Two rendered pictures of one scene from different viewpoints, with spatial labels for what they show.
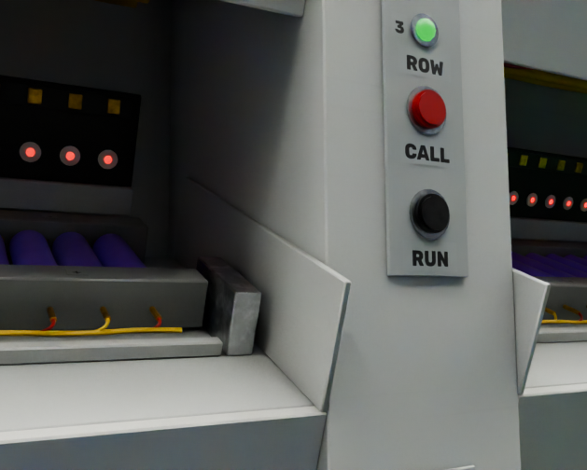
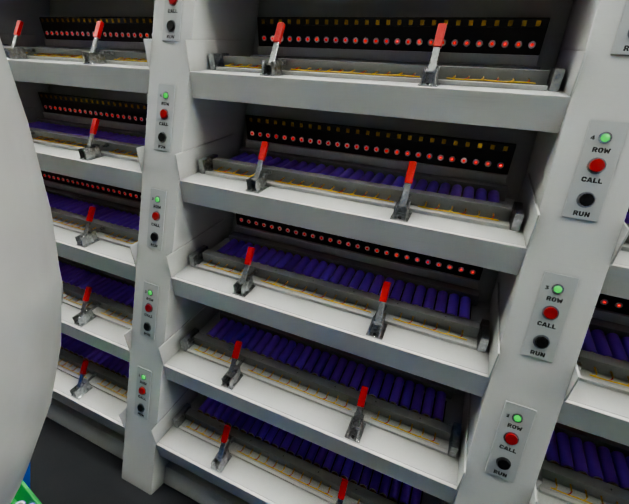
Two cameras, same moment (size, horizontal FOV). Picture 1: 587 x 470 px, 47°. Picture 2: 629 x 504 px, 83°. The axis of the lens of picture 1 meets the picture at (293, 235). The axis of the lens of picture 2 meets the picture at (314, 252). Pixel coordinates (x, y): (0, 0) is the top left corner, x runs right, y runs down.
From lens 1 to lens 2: 0.40 m
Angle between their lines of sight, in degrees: 50
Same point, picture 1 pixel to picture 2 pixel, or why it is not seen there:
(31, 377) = (427, 340)
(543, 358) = (600, 395)
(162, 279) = (466, 324)
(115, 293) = (453, 324)
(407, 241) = (529, 346)
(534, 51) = (628, 294)
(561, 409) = (585, 412)
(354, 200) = (514, 331)
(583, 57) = not seen: outside the picture
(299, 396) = (486, 370)
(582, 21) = not seen: outside the picture
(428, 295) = (534, 362)
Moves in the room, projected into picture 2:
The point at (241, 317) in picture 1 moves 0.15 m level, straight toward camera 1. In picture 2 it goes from (482, 343) to (440, 368)
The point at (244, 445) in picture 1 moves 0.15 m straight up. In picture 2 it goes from (466, 375) to (492, 281)
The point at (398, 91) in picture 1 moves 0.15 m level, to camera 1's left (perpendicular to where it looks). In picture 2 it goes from (540, 306) to (441, 273)
